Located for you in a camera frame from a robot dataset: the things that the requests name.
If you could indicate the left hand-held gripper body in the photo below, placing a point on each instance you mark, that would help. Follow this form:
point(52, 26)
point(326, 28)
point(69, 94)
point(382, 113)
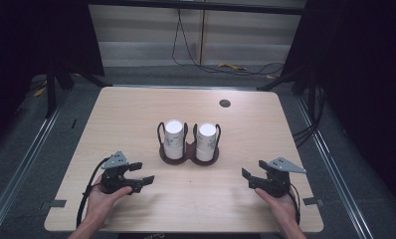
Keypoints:
point(114, 172)

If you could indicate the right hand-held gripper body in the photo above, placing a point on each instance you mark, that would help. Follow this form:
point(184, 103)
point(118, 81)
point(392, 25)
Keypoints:
point(276, 179)

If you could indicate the stack of white paper cups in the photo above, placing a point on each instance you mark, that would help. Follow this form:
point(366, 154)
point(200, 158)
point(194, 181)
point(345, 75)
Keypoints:
point(206, 142)
point(173, 139)

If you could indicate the dark double cup holder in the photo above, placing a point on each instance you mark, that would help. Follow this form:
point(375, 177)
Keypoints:
point(188, 153)

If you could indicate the person's right hand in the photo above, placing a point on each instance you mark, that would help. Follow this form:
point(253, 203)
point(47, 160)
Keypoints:
point(280, 209)

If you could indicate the person's left hand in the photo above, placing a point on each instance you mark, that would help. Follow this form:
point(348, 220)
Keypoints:
point(101, 204)

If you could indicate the grey tape tab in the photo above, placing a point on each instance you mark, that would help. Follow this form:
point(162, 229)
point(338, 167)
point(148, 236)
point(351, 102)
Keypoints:
point(313, 201)
point(55, 203)

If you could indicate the dark round table grommet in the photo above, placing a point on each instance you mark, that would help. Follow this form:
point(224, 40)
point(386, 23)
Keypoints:
point(225, 103)

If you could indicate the black metal stand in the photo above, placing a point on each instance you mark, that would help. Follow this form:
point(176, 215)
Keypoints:
point(285, 78)
point(50, 93)

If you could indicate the yellow strip on floor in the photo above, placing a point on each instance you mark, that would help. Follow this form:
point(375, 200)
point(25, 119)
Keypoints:
point(232, 66)

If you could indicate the yellow tape piece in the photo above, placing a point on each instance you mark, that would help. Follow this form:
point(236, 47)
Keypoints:
point(39, 92)

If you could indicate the black curtain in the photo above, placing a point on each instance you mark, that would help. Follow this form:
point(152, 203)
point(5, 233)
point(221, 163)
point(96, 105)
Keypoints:
point(361, 83)
point(30, 40)

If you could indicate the black overhead bar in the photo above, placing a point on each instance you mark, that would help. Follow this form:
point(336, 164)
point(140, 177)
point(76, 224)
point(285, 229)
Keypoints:
point(199, 6)

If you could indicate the metal floor rail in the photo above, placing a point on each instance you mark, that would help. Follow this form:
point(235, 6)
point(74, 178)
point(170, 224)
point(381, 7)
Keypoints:
point(335, 166)
point(23, 159)

